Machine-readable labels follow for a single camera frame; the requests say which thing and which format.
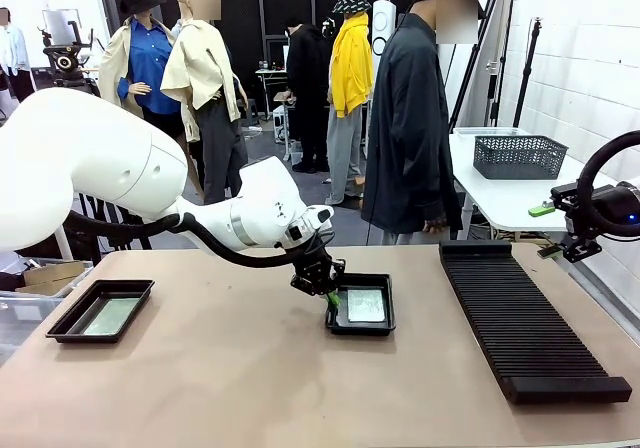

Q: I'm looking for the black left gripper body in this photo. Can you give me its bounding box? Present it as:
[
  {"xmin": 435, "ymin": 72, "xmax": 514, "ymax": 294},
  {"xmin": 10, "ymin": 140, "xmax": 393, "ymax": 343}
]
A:
[{"xmin": 290, "ymin": 247, "xmax": 347, "ymax": 297}]

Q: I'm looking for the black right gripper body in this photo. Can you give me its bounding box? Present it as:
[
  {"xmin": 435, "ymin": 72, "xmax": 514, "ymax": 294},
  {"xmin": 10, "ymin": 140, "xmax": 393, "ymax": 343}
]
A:
[{"xmin": 592, "ymin": 182, "xmax": 640, "ymax": 242}]

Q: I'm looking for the green circuit board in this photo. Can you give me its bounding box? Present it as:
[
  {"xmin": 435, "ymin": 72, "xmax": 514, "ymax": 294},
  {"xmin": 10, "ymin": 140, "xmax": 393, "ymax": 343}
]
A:
[
  {"xmin": 346, "ymin": 288, "xmax": 387, "ymax": 323},
  {"xmin": 83, "ymin": 297, "xmax": 141, "ymax": 337}
]

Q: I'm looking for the black ESD tray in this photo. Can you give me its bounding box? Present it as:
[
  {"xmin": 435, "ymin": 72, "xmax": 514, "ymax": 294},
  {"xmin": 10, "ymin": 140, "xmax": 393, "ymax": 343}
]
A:
[
  {"xmin": 324, "ymin": 273, "xmax": 397, "ymax": 337},
  {"xmin": 45, "ymin": 279, "xmax": 156, "ymax": 344}
]

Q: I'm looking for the white side table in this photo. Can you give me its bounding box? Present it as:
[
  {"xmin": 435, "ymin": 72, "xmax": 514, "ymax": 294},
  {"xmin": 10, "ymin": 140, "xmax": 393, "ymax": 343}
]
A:
[{"xmin": 448, "ymin": 132, "xmax": 621, "ymax": 232}]

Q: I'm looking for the grey plastic basket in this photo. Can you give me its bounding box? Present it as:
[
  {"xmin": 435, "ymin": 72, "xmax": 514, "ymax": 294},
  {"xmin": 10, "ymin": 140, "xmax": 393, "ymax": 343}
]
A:
[{"xmin": 473, "ymin": 135, "xmax": 569, "ymax": 181}]

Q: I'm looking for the black slotted board rack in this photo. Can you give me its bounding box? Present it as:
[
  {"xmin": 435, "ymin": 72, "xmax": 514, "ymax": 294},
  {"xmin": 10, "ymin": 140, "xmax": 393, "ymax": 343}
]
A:
[{"xmin": 438, "ymin": 240, "xmax": 633, "ymax": 405}]

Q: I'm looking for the black light stand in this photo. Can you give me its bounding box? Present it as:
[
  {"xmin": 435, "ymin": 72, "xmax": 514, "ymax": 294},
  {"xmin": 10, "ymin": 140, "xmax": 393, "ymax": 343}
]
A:
[{"xmin": 512, "ymin": 16, "xmax": 544, "ymax": 129}]

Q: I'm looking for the person in black jacket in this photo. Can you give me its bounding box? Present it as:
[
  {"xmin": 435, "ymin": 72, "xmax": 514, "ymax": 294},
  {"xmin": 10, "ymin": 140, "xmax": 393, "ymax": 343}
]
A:
[{"xmin": 360, "ymin": 0, "xmax": 489, "ymax": 247}]

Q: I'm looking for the black tripod stand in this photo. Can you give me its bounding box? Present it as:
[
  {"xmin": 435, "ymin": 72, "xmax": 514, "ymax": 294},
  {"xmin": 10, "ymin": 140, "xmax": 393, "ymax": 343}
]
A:
[{"xmin": 446, "ymin": 0, "xmax": 519, "ymax": 134}]

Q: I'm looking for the person in black hoodie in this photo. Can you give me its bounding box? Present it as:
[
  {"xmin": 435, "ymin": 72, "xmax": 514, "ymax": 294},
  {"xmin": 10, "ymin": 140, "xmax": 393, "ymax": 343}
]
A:
[{"xmin": 285, "ymin": 15, "xmax": 334, "ymax": 174}]

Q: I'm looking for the mannequin with yellow hoodie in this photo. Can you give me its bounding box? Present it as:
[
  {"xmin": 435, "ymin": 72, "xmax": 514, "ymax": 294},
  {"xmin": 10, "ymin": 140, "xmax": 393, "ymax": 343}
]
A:
[{"xmin": 323, "ymin": 10, "xmax": 374, "ymax": 208}]

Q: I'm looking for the mannequin with cream jacket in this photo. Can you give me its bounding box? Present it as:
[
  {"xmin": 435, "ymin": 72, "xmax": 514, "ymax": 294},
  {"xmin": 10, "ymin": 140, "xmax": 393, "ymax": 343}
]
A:
[{"xmin": 159, "ymin": 0, "xmax": 259, "ymax": 207}]

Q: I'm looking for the mannequin with blue shirt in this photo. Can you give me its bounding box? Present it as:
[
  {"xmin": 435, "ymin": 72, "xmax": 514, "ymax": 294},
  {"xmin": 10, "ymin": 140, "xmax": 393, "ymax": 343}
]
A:
[{"xmin": 97, "ymin": 10, "xmax": 189, "ymax": 142}]

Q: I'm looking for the brown cardboard box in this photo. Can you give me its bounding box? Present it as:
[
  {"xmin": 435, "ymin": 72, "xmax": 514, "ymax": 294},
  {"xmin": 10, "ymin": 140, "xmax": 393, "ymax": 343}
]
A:
[{"xmin": 22, "ymin": 260, "xmax": 89, "ymax": 297}]

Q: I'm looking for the clear plastic bin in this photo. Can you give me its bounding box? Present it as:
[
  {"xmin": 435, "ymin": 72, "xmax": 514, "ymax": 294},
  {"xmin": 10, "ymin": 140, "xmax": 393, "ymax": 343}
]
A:
[{"xmin": 0, "ymin": 262, "xmax": 94, "ymax": 364}]

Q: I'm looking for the grey monitor screen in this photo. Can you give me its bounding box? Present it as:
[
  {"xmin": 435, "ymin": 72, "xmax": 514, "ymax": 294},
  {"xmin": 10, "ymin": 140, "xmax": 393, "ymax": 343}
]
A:
[{"xmin": 42, "ymin": 9, "xmax": 81, "ymax": 44}]

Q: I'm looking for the person in light blue shirt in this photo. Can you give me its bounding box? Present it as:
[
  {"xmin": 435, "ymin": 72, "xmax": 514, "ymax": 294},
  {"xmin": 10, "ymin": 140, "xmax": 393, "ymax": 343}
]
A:
[{"xmin": 0, "ymin": 6, "xmax": 34, "ymax": 104}]

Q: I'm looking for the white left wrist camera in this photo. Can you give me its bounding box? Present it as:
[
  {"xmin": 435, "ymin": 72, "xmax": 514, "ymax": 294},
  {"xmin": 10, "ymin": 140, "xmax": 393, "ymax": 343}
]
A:
[{"xmin": 298, "ymin": 205, "xmax": 335, "ymax": 235}]

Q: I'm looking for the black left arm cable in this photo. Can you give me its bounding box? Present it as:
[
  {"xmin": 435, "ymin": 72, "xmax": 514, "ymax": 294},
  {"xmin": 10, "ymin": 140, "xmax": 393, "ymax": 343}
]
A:
[{"xmin": 64, "ymin": 210, "xmax": 301, "ymax": 269}]

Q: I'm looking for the black camera tripod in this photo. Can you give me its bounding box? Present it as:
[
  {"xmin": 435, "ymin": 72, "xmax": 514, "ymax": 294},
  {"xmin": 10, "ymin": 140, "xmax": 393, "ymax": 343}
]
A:
[{"xmin": 52, "ymin": 75, "xmax": 154, "ymax": 264}]

